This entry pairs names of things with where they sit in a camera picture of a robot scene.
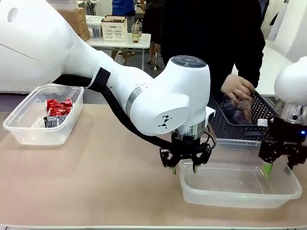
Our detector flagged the stacked cardboard boxes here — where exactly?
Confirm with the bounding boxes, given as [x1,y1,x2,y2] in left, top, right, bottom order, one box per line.
[57,6,91,42]

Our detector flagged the black printed wrapper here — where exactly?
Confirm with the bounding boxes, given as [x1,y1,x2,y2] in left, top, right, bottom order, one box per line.
[43,115,59,128]
[56,114,69,126]

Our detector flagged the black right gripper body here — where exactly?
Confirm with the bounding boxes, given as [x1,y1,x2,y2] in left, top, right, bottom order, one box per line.
[263,116,307,150]

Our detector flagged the white panel equipment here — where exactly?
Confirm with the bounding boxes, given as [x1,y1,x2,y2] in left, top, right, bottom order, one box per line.
[260,0,307,63]

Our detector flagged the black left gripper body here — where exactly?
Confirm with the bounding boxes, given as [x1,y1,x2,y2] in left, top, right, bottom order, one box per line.
[170,133,210,161]

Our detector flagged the white folding table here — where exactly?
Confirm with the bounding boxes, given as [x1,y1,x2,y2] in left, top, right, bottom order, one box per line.
[85,32,152,70]

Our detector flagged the clear plastic waste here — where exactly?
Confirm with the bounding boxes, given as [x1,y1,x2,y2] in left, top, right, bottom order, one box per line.
[229,95,253,121]

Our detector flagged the empty clear plastic container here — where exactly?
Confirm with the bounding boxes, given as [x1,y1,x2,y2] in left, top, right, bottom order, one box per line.
[179,138,303,209]

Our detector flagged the plastic cup with straw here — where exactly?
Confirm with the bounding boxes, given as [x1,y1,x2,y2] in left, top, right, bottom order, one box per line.
[130,19,142,44]

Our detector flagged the black corrugated cable hose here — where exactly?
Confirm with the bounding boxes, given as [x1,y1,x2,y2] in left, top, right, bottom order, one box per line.
[52,74,174,150]

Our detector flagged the red crumpled wrapper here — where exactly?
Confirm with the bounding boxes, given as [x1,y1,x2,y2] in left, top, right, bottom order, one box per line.
[58,97,73,109]
[45,99,60,112]

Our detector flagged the clear storage box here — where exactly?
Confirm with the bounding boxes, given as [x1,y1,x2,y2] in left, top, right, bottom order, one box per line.
[85,20,104,39]

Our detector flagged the bystander in dark clothes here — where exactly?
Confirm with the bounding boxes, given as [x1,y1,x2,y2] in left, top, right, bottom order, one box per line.
[143,0,164,71]

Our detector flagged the black strap on arm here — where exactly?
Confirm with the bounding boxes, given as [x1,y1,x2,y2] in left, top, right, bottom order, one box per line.
[90,67,111,91]

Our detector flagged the thin brown gripper cable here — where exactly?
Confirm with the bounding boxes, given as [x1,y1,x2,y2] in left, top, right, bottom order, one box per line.
[205,133,218,152]

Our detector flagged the black plastic mesh basket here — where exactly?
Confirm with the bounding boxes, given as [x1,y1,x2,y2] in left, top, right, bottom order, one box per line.
[208,91,280,142]

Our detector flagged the red and white wrapper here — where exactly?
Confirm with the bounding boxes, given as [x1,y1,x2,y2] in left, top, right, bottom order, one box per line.
[47,107,72,117]

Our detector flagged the person left hand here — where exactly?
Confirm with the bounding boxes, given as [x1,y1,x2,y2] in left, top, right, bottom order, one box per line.
[220,73,256,104]

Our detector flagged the bystander in blue shirt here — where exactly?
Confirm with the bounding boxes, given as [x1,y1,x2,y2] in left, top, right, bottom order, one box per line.
[111,0,136,18]

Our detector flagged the cream plastic shopping basket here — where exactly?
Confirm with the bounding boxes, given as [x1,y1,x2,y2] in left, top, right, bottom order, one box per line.
[101,15,128,42]

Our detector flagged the person left forearm black sleeve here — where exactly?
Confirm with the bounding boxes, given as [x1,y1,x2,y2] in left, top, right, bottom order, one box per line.
[234,35,266,90]

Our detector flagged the person torso in black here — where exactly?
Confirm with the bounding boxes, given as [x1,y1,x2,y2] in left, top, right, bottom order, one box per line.
[159,0,264,96]

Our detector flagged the clear plastic container with wrappers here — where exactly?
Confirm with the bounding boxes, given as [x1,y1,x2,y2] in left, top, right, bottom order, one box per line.
[2,83,85,146]

